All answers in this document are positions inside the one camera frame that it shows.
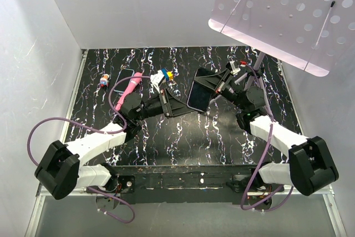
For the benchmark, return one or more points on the coloured building block stack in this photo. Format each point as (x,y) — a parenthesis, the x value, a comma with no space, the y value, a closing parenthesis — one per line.
(168,75)

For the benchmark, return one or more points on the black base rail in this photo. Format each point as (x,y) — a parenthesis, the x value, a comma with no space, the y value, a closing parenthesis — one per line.
(180,183)

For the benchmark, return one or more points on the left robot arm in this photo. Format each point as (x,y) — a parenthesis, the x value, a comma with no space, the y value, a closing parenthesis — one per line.
(64,167)

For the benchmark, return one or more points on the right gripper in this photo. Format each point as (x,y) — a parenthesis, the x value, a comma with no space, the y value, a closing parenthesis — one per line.
(217,82)

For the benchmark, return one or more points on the pink marker pen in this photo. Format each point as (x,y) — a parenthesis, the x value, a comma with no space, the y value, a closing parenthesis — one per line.
(136,79)

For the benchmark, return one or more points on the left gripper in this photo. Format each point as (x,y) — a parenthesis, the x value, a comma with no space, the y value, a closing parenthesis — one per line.
(175,107)

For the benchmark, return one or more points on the lilac tripod stand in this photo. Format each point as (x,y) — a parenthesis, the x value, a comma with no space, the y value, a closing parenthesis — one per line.
(258,79)

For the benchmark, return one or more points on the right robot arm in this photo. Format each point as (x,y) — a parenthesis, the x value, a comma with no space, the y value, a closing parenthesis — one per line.
(310,166)

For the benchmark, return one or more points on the perforated lilac board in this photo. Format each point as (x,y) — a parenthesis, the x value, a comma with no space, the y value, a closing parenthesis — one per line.
(312,35)

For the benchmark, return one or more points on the small toy figurine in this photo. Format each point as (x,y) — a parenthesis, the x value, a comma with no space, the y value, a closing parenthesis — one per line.
(104,80)

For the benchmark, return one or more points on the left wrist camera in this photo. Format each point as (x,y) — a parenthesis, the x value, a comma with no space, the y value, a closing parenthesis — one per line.
(159,78)

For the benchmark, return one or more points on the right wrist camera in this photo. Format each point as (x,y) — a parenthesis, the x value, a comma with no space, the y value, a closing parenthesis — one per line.
(234,67)

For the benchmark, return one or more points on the black phone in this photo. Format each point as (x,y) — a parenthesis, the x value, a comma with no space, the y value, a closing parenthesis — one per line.
(199,97)

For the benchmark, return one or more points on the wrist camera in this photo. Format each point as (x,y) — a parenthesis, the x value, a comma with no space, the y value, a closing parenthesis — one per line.
(159,78)
(234,67)

